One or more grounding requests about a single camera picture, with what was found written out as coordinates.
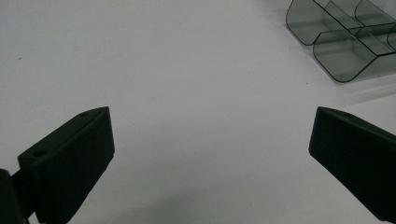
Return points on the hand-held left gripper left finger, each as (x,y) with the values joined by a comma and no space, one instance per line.
(69,161)

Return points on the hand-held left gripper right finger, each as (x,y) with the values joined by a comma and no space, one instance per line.
(355,155)

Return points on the smoky transparent plastic organizer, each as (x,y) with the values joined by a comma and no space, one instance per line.
(345,40)

